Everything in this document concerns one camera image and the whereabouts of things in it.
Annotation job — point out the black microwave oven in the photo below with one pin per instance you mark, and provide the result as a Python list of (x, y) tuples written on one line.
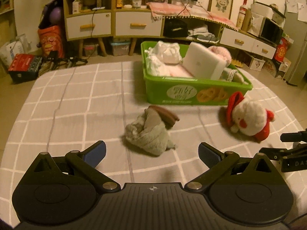
[(270, 31)]

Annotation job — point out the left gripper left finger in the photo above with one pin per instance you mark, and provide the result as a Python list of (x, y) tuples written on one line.
[(83, 164)]

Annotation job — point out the grey brown plush toy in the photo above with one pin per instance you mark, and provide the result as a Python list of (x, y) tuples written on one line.
[(149, 131)]

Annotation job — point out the pink checkered cloth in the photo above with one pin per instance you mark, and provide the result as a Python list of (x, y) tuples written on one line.
[(165, 10)]

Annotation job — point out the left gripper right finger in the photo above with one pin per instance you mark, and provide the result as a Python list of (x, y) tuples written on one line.
[(218, 163)]

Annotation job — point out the white cloth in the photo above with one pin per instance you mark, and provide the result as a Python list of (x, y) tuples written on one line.
[(161, 55)]

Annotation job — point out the green plastic bin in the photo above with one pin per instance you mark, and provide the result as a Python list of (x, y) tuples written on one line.
[(187, 91)]

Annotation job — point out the black box on shelf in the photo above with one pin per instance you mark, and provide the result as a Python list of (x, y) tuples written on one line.
[(175, 28)]

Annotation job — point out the rabbit doll checkered dress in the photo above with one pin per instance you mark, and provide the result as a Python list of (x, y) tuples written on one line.
[(232, 75)]

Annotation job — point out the grey refrigerator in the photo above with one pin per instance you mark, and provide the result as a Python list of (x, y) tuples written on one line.
[(295, 27)]

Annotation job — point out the cartoon girl picture frame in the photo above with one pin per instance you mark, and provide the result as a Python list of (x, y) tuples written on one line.
[(222, 8)]

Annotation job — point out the purple ball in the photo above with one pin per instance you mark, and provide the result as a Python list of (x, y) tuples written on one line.
[(56, 15)]

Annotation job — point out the wooden cabinet white drawers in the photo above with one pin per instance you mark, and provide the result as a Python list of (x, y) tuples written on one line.
[(159, 21)]

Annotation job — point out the orange snack bag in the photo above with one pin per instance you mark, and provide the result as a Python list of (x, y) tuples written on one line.
[(51, 40)]

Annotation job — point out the egg tray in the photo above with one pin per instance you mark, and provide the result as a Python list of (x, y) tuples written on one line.
[(237, 63)]

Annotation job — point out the clear plastic storage box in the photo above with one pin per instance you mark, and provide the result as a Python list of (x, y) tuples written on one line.
[(120, 48)]

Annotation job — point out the black tripod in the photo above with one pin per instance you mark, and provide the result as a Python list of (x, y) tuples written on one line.
[(54, 62)]

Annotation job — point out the grey checkered table cloth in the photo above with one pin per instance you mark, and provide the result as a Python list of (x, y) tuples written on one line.
[(73, 108)]

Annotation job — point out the red black carton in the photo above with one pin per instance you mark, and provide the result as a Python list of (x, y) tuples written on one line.
[(25, 67)]

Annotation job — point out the santa plush toy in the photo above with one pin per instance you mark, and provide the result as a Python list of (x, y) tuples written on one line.
[(248, 117)]

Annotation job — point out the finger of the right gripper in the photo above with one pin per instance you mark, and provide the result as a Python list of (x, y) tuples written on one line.
[(300, 136), (274, 153)]

